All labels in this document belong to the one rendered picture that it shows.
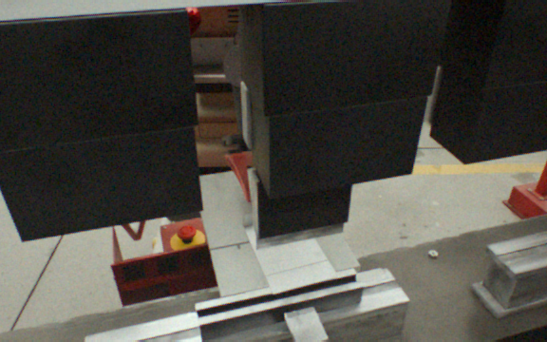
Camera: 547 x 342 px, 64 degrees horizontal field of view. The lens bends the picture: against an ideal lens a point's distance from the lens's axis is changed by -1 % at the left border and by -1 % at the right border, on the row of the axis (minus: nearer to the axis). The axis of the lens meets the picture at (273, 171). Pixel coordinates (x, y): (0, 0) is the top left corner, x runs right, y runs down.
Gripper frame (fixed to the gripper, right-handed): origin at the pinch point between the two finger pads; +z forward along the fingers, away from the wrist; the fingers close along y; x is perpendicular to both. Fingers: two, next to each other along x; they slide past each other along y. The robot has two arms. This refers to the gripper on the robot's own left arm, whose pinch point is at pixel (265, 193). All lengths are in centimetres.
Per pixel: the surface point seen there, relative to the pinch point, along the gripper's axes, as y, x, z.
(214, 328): -11.2, -14.3, 12.6
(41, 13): -20.1, -34.5, -16.4
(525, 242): 35.2, -11.3, 11.8
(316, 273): 2.3, -12.3, 9.5
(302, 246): 2.2, -8.0, 6.9
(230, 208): -5.3, 1.7, 1.6
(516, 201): 158, 121, 37
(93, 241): -50, 156, 27
